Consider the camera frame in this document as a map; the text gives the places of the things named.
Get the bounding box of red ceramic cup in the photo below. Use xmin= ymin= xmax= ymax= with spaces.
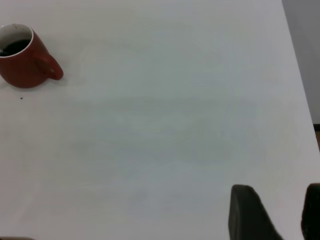
xmin=0 ymin=23 xmax=65 ymax=89

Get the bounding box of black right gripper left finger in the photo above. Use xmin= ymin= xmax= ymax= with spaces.
xmin=227 ymin=184 xmax=285 ymax=240

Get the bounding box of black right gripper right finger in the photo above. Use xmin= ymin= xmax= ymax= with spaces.
xmin=300 ymin=182 xmax=320 ymax=240

